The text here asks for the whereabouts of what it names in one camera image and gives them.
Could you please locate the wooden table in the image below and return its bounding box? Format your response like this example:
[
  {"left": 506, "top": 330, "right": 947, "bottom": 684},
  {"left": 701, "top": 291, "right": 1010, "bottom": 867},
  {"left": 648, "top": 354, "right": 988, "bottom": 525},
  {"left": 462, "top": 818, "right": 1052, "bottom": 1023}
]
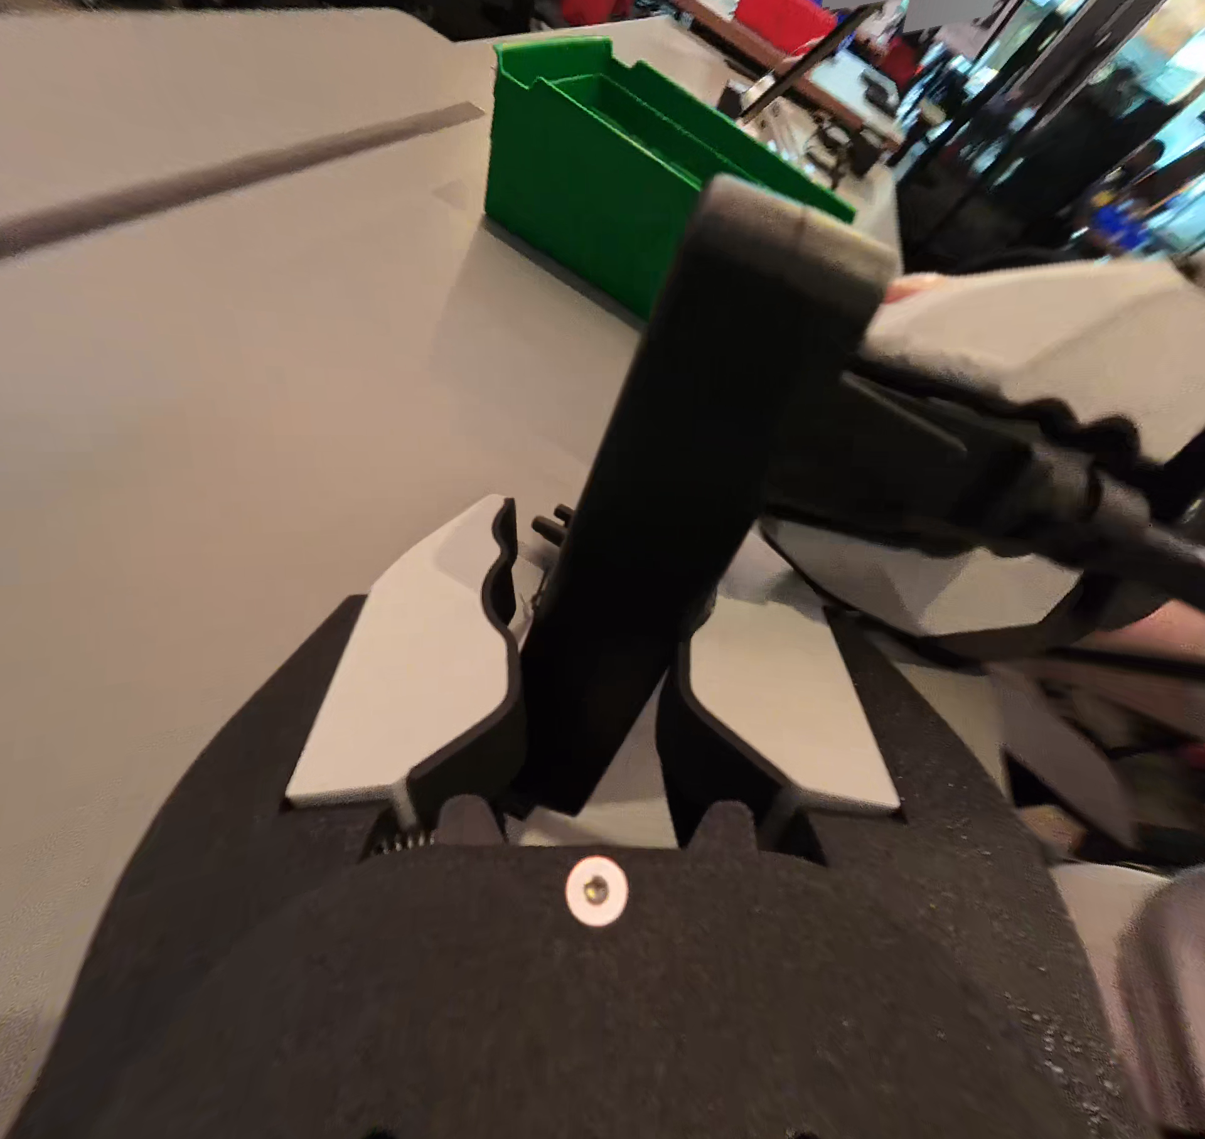
[{"left": 670, "top": 0, "right": 909, "bottom": 157}]

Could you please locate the black power plug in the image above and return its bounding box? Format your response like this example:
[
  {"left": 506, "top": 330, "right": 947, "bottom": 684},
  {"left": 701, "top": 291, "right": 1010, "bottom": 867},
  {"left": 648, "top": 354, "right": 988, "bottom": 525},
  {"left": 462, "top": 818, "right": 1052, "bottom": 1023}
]
[{"left": 766, "top": 372, "right": 1154, "bottom": 548}]

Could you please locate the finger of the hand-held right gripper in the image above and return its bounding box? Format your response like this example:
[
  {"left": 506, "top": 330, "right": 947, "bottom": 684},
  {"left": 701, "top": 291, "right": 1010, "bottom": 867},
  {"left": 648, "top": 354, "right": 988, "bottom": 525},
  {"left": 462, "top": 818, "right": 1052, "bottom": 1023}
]
[
  {"left": 760, "top": 511, "right": 1094, "bottom": 644},
  {"left": 846, "top": 259, "right": 1205, "bottom": 510}
]

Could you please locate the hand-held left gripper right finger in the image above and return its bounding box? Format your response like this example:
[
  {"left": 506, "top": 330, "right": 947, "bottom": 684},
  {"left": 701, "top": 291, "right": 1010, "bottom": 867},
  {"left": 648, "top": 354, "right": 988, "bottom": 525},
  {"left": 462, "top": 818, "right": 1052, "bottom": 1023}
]
[{"left": 656, "top": 591, "right": 901, "bottom": 844}]

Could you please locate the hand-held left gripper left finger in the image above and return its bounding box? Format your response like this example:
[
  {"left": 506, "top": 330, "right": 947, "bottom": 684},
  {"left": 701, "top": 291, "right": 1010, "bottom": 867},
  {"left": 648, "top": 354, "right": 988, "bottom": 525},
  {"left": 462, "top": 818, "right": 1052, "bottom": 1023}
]
[{"left": 285, "top": 494, "right": 526, "bottom": 830}]

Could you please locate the black power strip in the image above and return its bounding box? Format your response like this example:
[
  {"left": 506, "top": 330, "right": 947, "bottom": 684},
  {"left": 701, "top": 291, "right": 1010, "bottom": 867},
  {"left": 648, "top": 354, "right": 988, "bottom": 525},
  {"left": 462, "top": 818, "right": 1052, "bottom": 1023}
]
[{"left": 513, "top": 172, "right": 900, "bottom": 819}]

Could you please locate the green plastic bin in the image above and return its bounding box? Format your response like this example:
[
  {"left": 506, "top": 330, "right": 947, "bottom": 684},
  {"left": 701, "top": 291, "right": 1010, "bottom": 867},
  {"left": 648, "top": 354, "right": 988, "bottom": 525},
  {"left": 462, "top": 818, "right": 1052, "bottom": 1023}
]
[{"left": 483, "top": 36, "right": 858, "bottom": 323}]

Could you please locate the black boom pole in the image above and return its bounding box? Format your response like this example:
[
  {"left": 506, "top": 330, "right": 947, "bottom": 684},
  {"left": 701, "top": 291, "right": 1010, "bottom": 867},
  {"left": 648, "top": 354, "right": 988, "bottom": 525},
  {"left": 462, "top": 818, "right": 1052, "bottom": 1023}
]
[{"left": 739, "top": 5, "right": 880, "bottom": 119}]

